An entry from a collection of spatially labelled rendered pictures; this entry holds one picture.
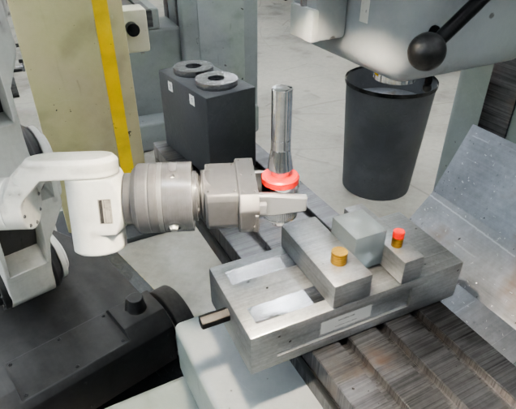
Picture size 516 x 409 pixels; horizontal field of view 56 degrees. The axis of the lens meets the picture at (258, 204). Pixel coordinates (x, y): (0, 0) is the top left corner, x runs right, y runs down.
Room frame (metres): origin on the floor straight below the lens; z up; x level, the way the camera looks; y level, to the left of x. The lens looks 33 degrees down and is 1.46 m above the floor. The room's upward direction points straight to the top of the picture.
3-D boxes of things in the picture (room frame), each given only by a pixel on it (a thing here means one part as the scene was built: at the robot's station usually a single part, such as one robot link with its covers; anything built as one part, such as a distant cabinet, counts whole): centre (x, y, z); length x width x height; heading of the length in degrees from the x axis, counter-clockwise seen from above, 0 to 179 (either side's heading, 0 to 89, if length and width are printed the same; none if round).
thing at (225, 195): (0.52, 0.06, 1.13); 0.13 x 0.12 x 0.10; 6
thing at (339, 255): (0.51, -0.11, 1.05); 0.02 x 0.02 x 0.02
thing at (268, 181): (0.53, -0.03, 1.16); 0.05 x 0.05 x 0.01
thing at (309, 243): (0.54, -0.09, 1.02); 0.15 x 0.06 x 0.04; 25
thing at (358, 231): (0.56, -0.14, 1.03); 0.06 x 0.05 x 0.06; 25
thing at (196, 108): (1.04, 0.12, 1.03); 0.22 x 0.12 x 0.20; 35
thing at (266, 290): (0.55, -0.12, 0.98); 0.35 x 0.15 x 0.11; 115
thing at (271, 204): (0.50, -0.03, 1.14); 0.06 x 0.02 x 0.03; 96
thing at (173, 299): (0.90, 0.23, 0.50); 0.20 x 0.05 x 0.20; 41
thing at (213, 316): (0.47, 0.06, 0.97); 0.04 x 0.02 x 0.02; 115
